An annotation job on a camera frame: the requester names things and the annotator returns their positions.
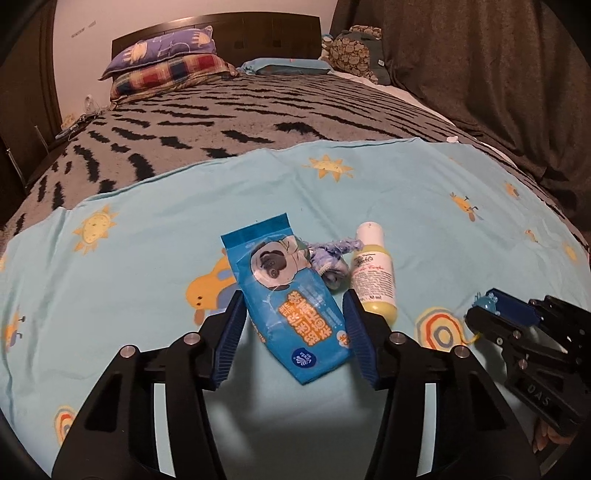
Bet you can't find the yellow lotion bottle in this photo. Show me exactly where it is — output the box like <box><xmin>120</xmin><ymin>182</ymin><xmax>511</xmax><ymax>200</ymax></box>
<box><xmin>351</xmin><ymin>222</ymin><xmax>398</xmax><ymax>327</ymax></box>

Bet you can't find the brown patterned cushion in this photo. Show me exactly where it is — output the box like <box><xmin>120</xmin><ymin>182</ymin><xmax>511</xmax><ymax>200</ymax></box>
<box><xmin>320</xmin><ymin>25</ymin><xmax>391</xmax><ymax>86</ymax></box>

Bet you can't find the blue crumpled cloth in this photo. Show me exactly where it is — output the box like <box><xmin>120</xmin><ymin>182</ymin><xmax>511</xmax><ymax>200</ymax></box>
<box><xmin>295</xmin><ymin>237</ymin><xmax>363</xmax><ymax>291</ymax></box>

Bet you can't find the teal flat pillow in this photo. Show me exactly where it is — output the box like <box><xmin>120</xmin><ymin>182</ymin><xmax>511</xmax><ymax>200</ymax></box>
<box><xmin>238</xmin><ymin>57</ymin><xmax>332</xmax><ymax>75</ymax></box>

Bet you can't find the dark wooden headboard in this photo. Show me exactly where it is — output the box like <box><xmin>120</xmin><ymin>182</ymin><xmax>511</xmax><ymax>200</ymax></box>
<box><xmin>111</xmin><ymin>11</ymin><xmax>322</xmax><ymax>67</ymax></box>

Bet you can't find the brown wooden wardrobe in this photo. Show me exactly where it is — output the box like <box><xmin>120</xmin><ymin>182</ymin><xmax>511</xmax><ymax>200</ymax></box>
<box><xmin>0</xmin><ymin>0</ymin><xmax>63</xmax><ymax>186</ymax></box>

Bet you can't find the dark brown curtain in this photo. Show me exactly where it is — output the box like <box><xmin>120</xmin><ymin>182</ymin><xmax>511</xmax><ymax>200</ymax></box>
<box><xmin>331</xmin><ymin>1</ymin><xmax>590</xmax><ymax>230</ymax></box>

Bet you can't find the small blue toy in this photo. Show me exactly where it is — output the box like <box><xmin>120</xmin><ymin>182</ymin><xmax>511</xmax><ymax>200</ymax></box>
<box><xmin>472</xmin><ymin>292</ymin><xmax>499</xmax><ymax>315</ymax></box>

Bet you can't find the purple cartoon pillow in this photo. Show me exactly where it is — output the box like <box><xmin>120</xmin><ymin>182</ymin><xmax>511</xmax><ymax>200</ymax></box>
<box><xmin>99</xmin><ymin>25</ymin><xmax>216</xmax><ymax>81</ymax></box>

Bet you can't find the blue wet wipes pack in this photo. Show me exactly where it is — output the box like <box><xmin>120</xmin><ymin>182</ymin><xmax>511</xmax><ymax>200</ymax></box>
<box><xmin>221</xmin><ymin>214</ymin><xmax>352</xmax><ymax>384</ymax></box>

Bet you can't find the red blue plaid pillow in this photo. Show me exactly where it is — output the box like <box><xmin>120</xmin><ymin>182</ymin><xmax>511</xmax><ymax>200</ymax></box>
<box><xmin>110</xmin><ymin>54</ymin><xmax>238</xmax><ymax>104</ymax></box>

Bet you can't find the person right hand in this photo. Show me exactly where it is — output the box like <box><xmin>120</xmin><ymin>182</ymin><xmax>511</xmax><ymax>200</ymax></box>
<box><xmin>532</xmin><ymin>418</ymin><xmax>576</xmax><ymax>453</ymax></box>

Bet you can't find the grey black patterned bedspread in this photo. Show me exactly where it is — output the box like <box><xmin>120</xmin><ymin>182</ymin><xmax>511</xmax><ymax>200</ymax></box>
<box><xmin>1</xmin><ymin>75</ymin><xmax>590</xmax><ymax>247</ymax></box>

